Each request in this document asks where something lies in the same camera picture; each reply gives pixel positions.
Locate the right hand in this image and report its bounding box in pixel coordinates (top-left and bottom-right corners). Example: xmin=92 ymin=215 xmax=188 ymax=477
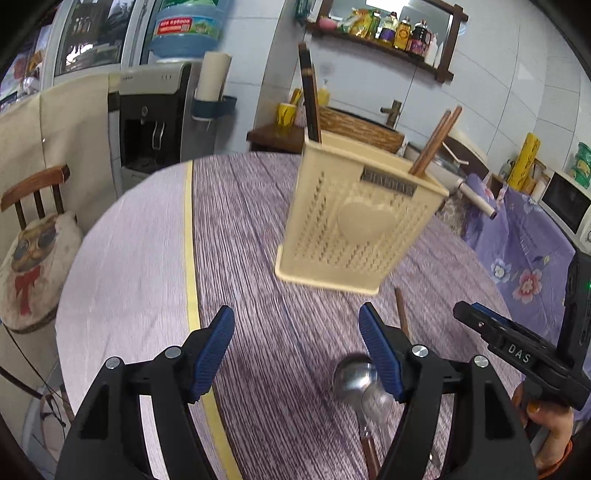
xmin=512 ymin=382 xmax=574 ymax=479

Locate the purple floral cloth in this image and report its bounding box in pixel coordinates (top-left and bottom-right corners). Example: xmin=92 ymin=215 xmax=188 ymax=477
xmin=460 ymin=174 xmax=575 ymax=344

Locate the woven brown basin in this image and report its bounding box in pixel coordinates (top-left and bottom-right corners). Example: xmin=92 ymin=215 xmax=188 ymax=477
xmin=318 ymin=107 xmax=405 ymax=154

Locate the white microwave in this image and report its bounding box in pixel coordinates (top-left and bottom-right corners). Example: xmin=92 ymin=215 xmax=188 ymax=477
xmin=539 ymin=171 xmax=591 ymax=254

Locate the cream plastic utensil holder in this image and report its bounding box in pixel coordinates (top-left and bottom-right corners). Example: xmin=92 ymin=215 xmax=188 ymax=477
xmin=274 ymin=131 xmax=449 ymax=295

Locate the brown wooden chopstick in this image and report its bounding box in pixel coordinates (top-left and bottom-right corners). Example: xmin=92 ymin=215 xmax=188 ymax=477
xmin=411 ymin=105 xmax=463 ymax=177
xmin=311 ymin=68 xmax=322 ymax=143
xmin=409 ymin=110 xmax=452 ymax=177

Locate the black water dispenser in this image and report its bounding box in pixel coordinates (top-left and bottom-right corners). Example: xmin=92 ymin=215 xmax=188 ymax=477
xmin=107 ymin=62 xmax=216 ymax=196

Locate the yellow soap bottle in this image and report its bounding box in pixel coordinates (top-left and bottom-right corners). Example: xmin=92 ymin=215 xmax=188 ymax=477
xmin=318 ymin=80 xmax=331 ymax=107

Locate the steel spoon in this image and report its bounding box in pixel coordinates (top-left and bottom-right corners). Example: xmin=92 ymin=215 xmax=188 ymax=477
xmin=332 ymin=353 xmax=393 ymax=479

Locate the blue water bottle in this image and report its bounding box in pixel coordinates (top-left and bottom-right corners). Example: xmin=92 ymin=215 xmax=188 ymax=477
xmin=148 ymin=1 xmax=224 ymax=59

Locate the window with frame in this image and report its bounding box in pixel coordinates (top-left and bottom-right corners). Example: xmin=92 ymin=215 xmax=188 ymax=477
xmin=41 ymin=0 xmax=160 ymax=90

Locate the yellow mug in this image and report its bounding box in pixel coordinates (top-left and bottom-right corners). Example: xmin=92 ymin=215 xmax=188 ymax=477
xmin=276 ymin=103 xmax=297 ymax=129

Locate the brass faucet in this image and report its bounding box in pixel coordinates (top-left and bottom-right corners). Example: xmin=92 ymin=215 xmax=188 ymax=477
xmin=380 ymin=100 xmax=402 ymax=129

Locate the dark wooden counter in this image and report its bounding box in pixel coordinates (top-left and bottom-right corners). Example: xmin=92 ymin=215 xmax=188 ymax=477
xmin=246 ymin=124 xmax=304 ymax=154

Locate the thin dark brown chopstick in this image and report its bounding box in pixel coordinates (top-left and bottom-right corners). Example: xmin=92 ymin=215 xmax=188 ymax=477
xmin=394 ymin=287 xmax=411 ymax=338

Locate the purple striped tablecloth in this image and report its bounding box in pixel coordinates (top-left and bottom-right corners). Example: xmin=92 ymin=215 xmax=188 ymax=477
xmin=192 ymin=154 xmax=507 ymax=479

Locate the black gold chopstick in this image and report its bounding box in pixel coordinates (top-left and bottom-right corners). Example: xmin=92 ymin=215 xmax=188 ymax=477
xmin=298 ymin=42 xmax=315 ymax=142

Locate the wooden wall shelf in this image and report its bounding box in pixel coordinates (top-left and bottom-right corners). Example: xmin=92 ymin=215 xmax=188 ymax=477
xmin=305 ymin=0 xmax=469 ymax=84

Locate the wooden chair with cushion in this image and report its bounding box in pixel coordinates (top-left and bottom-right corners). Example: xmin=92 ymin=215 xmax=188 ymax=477
xmin=1 ymin=165 xmax=83 ymax=334

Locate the paper towel roll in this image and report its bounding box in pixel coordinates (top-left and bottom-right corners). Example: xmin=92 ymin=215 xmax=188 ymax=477
xmin=194 ymin=51 xmax=232 ymax=102

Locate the cream pan with handle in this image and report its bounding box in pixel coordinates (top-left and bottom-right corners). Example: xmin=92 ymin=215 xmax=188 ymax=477
xmin=426 ymin=127 xmax=497 ymax=219

